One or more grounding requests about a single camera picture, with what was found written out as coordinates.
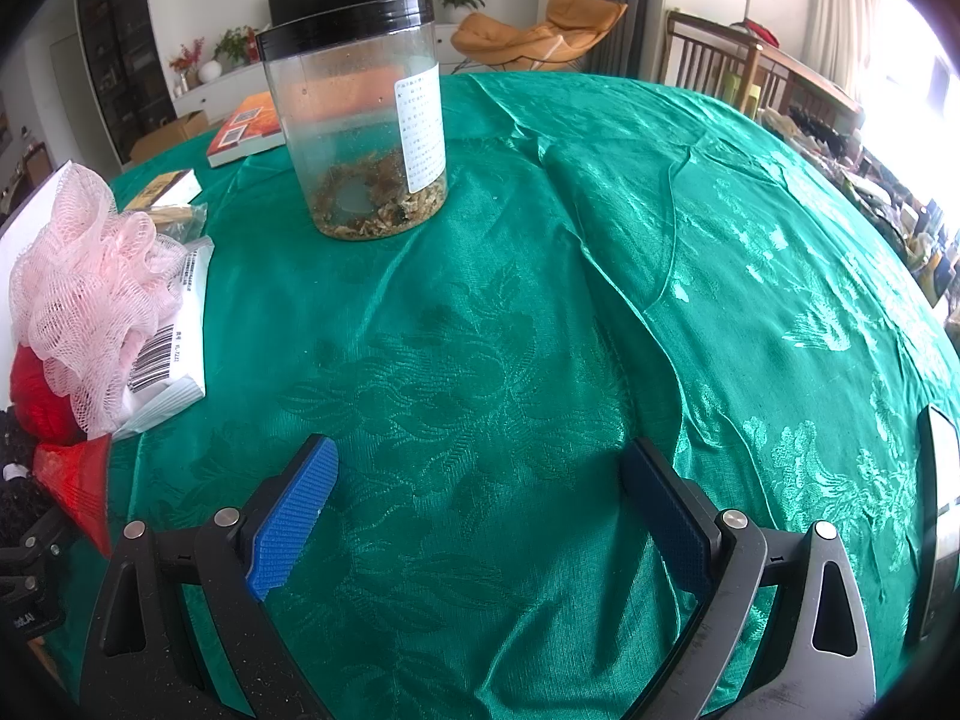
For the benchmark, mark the cardboard box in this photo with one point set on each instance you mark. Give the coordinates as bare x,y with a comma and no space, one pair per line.
172,133

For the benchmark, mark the framed wall picture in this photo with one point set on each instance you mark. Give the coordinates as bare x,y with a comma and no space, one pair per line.
4,131

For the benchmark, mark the orange cover book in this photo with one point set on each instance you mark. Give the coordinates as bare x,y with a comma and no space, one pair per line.
247,127

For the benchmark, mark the clear jar with black lid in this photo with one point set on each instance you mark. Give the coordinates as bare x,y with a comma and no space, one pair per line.
352,105

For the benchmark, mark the white barcode packet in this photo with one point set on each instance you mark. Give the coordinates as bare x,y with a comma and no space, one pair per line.
180,345

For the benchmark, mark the wooden chair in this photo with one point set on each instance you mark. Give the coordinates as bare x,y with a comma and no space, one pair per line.
750,64

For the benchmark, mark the green patterned tablecloth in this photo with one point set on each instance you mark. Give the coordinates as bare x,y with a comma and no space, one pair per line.
525,315

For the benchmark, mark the pile of household clutter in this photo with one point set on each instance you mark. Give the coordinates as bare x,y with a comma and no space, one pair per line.
885,187

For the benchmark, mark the white sheer curtain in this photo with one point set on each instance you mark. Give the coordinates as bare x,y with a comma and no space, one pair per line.
847,7

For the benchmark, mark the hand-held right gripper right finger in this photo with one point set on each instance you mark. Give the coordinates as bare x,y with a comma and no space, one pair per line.
667,510

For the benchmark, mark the red mesh bath sponge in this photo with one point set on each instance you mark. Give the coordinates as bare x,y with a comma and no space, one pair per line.
34,397

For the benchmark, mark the red flowers in white vase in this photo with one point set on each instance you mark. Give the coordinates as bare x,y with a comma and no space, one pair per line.
199,64

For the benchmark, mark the beige small carton box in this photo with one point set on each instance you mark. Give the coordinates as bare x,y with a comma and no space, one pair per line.
161,187

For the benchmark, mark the red translucent plastic piece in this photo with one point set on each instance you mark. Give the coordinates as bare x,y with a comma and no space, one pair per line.
75,480

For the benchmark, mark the orange lounge chair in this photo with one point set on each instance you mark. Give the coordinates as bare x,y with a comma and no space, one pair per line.
540,34

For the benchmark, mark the leafy plant beside red bag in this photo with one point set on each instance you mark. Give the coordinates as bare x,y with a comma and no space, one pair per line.
236,43

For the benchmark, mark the pink mesh bath sponge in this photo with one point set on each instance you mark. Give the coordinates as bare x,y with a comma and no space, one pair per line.
90,277

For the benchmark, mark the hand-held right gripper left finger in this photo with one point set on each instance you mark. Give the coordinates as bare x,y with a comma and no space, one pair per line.
296,510

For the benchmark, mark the grey curtain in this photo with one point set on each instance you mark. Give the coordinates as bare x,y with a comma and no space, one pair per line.
630,0

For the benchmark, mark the white tv cabinet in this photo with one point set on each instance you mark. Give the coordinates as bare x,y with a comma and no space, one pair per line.
225,86

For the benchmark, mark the clear wrapped beige snack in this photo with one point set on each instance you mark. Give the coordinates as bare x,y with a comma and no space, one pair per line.
176,219

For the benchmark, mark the black smartphone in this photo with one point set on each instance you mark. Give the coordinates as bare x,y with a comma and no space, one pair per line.
937,525

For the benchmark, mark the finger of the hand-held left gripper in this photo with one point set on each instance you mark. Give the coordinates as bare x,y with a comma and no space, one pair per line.
34,559

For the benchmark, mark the dark display cabinet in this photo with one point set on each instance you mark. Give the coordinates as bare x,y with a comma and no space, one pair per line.
127,52

